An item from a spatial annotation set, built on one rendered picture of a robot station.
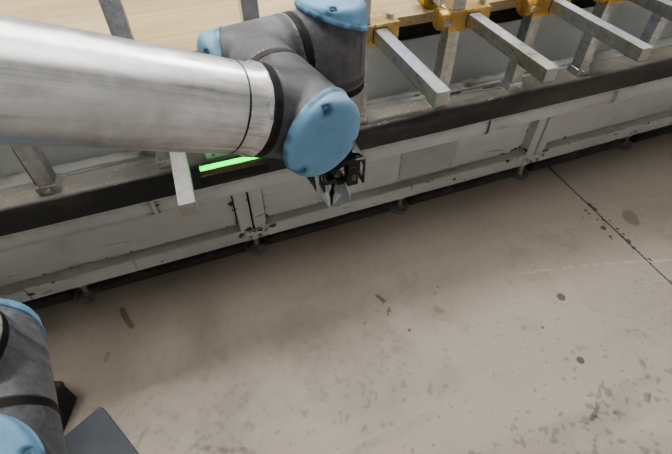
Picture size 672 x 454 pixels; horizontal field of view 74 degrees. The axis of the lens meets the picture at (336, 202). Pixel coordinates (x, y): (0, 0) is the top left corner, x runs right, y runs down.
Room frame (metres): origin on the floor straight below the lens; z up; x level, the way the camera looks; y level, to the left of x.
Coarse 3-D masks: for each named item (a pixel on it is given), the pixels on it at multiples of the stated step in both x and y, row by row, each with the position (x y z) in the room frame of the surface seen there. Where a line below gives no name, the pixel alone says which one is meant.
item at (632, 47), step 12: (564, 0) 1.16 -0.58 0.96; (552, 12) 1.15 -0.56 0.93; (564, 12) 1.12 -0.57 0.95; (576, 12) 1.09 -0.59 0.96; (588, 12) 1.09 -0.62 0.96; (576, 24) 1.07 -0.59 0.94; (588, 24) 1.04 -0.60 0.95; (600, 24) 1.02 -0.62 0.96; (600, 36) 1.00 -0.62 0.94; (612, 36) 0.97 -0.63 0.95; (624, 36) 0.96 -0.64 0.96; (624, 48) 0.93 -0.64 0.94; (636, 48) 0.91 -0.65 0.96; (648, 48) 0.90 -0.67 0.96; (636, 60) 0.90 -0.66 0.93
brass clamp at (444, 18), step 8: (472, 0) 1.13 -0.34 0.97; (440, 8) 1.09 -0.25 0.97; (448, 8) 1.08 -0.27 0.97; (472, 8) 1.09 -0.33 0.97; (480, 8) 1.09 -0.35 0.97; (488, 8) 1.10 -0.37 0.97; (432, 16) 1.10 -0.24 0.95; (440, 16) 1.07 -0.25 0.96; (448, 16) 1.06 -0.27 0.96; (456, 16) 1.07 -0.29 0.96; (464, 16) 1.07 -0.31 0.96; (488, 16) 1.10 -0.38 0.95; (440, 24) 1.06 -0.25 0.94; (448, 24) 1.05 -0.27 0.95; (456, 24) 1.07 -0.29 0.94; (464, 24) 1.08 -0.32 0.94; (448, 32) 1.06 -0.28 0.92
